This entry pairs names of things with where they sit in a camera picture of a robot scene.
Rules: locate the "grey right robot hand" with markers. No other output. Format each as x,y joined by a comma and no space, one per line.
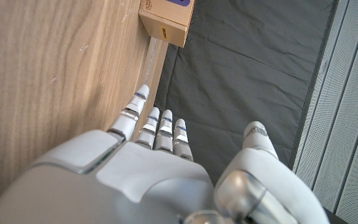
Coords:
120,186

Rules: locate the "wooden coin slot box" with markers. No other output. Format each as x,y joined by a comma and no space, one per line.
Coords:
169,18

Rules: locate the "black fabric backdrop curtain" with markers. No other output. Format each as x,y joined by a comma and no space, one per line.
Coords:
244,62

